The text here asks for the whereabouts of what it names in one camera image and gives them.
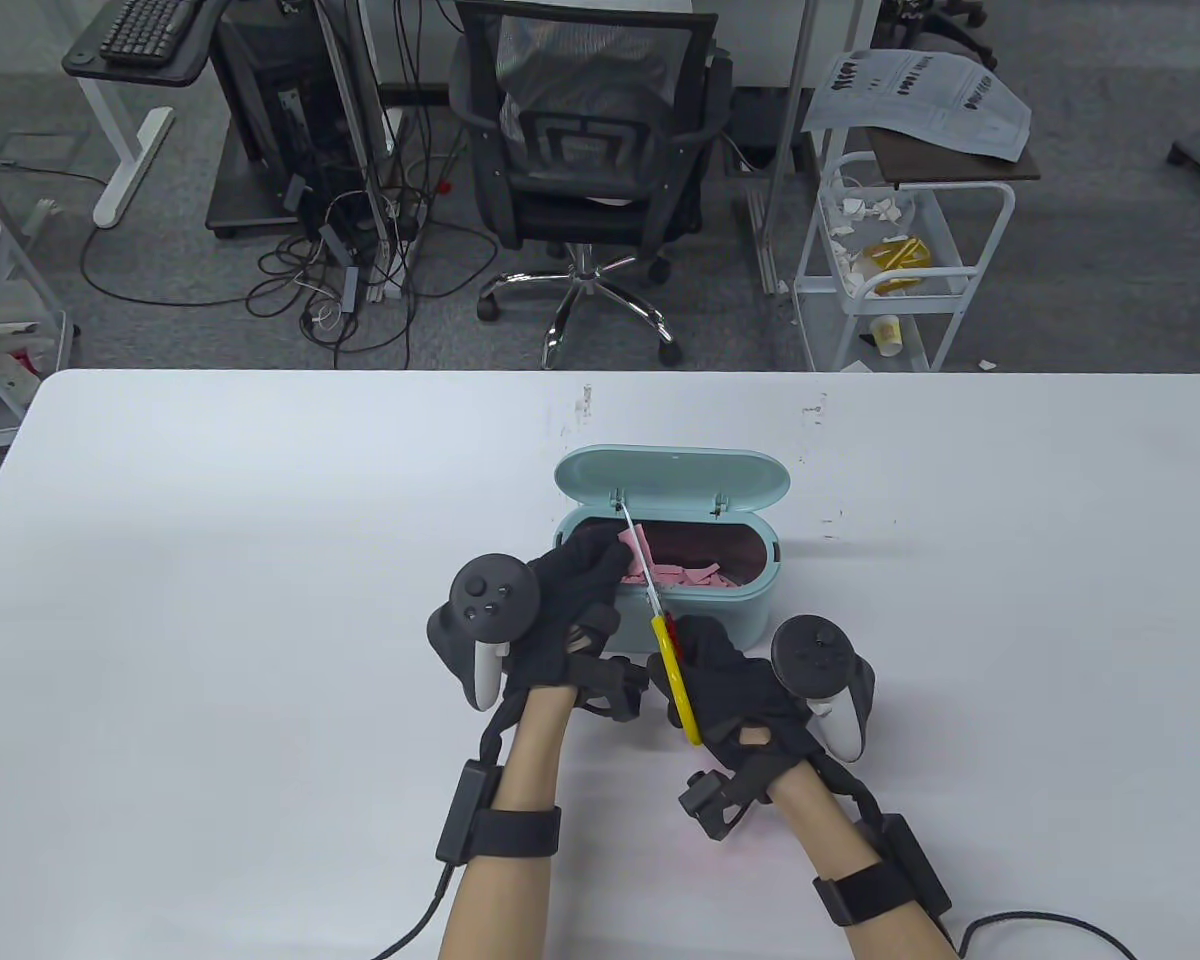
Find black and white hand controller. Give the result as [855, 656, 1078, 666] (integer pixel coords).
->
[426, 553, 541, 712]
[771, 615, 876, 764]

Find heap of white paper scraps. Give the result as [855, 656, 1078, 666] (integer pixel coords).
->
[825, 190, 916, 291]

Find printed newspaper sheet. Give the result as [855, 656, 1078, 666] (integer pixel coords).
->
[800, 48, 1033, 163]

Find black wristband with battery pack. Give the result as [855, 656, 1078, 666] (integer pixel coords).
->
[812, 815, 954, 931]
[434, 760, 563, 869]

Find pile of pink paper pieces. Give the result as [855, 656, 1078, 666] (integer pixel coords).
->
[620, 562, 746, 591]

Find mint green lidded box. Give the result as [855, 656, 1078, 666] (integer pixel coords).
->
[553, 446, 791, 649]

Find yellow packet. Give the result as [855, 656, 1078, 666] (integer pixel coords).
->
[865, 235, 933, 298]

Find black desk with white leg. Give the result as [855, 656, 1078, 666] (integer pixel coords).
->
[61, 0, 231, 229]

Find yellow and red scissors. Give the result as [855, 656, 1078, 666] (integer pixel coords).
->
[615, 500, 704, 747]

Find brown board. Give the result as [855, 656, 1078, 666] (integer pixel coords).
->
[865, 125, 1043, 186]

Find person's right forearm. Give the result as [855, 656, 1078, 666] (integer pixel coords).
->
[765, 760, 951, 960]

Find black chair base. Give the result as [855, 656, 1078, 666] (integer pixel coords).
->
[875, 0, 998, 71]

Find white power strip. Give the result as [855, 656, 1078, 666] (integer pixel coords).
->
[363, 225, 406, 306]

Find black computer tower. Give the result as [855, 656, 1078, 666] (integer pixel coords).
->
[210, 0, 361, 201]

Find silver aluminium post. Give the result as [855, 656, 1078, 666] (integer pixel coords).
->
[748, 0, 828, 296]
[315, 0, 401, 301]

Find person's left forearm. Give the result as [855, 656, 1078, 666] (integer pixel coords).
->
[438, 685, 576, 960]

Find white rolling cart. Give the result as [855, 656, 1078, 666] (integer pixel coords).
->
[792, 150, 1017, 373]

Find black keyboard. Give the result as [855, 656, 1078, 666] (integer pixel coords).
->
[99, 0, 206, 66]

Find white metal rack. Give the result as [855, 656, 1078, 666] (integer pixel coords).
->
[0, 150, 76, 456]

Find black wheeled cart base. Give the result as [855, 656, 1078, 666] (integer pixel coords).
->
[207, 150, 323, 239]

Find person's right hand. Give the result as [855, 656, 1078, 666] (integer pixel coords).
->
[648, 615, 826, 801]

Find black mesh office chair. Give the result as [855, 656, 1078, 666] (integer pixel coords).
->
[447, 0, 734, 369]

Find tangle of black cables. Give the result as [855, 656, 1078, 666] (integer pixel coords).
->
[80, 100, 501, 366]

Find person's left hand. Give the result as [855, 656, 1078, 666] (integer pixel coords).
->
[508, 522, 633, 696]

